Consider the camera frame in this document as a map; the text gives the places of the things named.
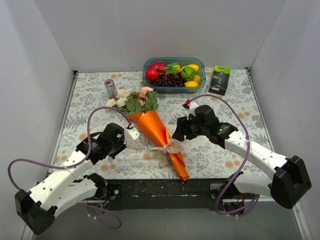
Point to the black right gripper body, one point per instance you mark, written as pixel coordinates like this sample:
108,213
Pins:
182,129

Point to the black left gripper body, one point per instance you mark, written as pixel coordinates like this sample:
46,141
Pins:
116,149

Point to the cream printed ribbon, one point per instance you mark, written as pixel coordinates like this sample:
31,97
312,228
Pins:
173,147

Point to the orange paper bouquet wrap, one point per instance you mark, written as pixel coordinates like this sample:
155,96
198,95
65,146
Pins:
153,128

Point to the artificial flower bunch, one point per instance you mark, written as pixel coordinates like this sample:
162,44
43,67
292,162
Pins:
132,102

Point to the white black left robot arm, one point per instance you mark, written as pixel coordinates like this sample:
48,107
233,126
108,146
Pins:
39,206

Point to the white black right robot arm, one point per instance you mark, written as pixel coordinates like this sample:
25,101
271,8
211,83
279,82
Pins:
285,179

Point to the yellow lemon front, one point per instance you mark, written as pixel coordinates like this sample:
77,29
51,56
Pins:
192,86

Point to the yellow lemon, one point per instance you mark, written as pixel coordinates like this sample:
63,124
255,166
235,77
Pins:
192,86
194,66
197,78

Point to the dark grape bunch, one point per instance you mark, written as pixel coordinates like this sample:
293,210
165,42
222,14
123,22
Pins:
169,80

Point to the yellow lemon right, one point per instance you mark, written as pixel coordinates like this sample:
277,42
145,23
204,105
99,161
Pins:
197,78

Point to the black green razor package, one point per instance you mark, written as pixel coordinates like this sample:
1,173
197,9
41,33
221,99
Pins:
219,80

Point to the green lime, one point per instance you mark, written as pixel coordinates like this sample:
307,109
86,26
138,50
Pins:
188,73

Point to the blue plastic fruit container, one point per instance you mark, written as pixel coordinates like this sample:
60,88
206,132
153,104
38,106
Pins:
177,62

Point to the silver drink can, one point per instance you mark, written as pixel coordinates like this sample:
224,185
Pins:
110,88

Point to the yellow lemon top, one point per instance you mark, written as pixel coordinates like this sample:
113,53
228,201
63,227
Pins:
194,66

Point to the red dragon fruit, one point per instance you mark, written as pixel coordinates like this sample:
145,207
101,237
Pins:
159,69

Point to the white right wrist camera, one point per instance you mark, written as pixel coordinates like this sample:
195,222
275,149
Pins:
191,107

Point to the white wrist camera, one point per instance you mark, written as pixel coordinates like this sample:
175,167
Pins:
191,107
130,135

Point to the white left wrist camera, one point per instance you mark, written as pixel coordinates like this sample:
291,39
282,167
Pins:
130,135

